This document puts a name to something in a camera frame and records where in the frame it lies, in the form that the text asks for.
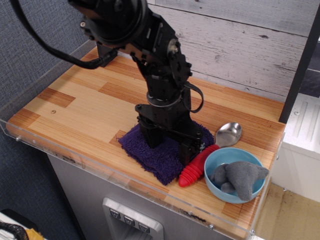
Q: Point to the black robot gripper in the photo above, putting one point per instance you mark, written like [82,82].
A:
[172,119]

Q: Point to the purple terry cloth towel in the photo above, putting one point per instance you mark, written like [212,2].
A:
[163,161]

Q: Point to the light blue bowl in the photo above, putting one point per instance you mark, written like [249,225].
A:
[227,156]

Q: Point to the red handled metal spoon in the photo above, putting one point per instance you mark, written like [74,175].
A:
[228,135]

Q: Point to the grey plush mouse toy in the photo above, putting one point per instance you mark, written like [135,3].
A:
[238,177]

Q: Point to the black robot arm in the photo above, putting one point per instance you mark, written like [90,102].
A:
[129,26]

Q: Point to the clear acrylic table guard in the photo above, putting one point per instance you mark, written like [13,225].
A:
[77,116]

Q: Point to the grey cabinet with dispenser panel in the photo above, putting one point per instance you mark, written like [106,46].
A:
[107,211]

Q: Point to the white plastic bin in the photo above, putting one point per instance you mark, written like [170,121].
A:
[297,164]

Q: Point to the yellow object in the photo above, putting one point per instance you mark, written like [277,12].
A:
[34,235]

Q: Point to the black left frame post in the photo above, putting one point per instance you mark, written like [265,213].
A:
[107,54]

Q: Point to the black frame post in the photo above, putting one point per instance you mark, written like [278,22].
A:
[305,59]
[107,54]

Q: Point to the black right frame post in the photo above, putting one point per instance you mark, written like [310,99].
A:
[305,59]

